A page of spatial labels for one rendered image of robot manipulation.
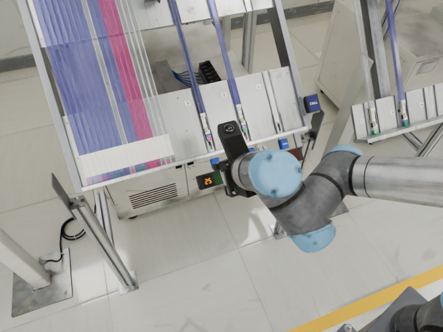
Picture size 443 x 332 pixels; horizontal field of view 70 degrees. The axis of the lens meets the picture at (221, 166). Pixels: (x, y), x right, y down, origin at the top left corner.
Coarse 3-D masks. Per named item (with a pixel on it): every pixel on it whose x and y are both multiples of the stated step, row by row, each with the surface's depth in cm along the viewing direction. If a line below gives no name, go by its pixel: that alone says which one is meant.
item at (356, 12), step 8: (352, 0) 90; (360, 16) 90; (360, 24) 90; (360, 32) 90; (360, 40) 91; (360, 48) 92; (360, 56) 92; (368, 72) 92; (368, 80) 93; (368, 88) 93; (368, 96) 94; (368, 104) 94; (376, 128) 95
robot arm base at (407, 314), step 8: (416, 304) 77; (400, 312) 77; (408, 312) 74; (416, 312) 71; (392, 320) 78; (400, 320) 75; (408, 320) 73; (416, 320) 70; (392, 328) 76; (400, 328) 75; (408, 328) 72; (416, 328) 69
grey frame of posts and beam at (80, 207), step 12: (252, 24) 123; (252, 36) 127; (252, 48) 131; (48, 60) 107; (252, 60) 136; (60, 96) 117; (312, 144) 108; (72, 204) 91; (84, 204) 90; (84, 216) 95; (84, 228) 97; (96, 228) 99; (276, 228) 154; (96, 240) 104; (108, 240) 111; (108, 252) 112; (108, 264) 118; (120, 264) 121; (120, 276) 128
